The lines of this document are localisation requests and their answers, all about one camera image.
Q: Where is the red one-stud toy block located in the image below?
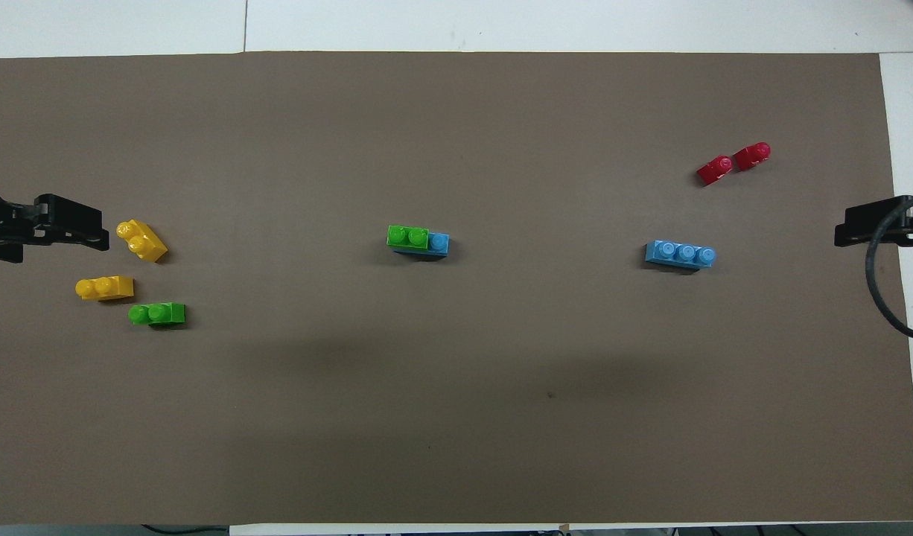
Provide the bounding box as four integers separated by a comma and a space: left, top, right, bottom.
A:
696, 155, 735, 187
733, 141, 772, 173

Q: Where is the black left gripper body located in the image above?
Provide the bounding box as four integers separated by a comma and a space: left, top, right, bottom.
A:
0, 175, 39, 263

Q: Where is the black floor cable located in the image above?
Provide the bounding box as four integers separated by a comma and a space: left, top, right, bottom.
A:
140, 523, 231, 536

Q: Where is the blue three-stud toy block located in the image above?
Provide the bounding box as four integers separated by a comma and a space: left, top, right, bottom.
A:
645, 240, 717, 269
392, 232, 451, 258

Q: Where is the brown table mat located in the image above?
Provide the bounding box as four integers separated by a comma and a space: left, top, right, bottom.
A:
0, 51, 913, 526

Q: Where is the yellow two-stud toy block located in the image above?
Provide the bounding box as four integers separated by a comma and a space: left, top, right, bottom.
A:
116, 219, 168, 264
75, 275, 135, 302

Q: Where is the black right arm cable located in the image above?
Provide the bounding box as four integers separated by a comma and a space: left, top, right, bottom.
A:
865, 191, 913, 342

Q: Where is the green two-stud toy block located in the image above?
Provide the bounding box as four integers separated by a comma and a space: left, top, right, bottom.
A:
128, 301, 186, 327
386, 226, 430, 249

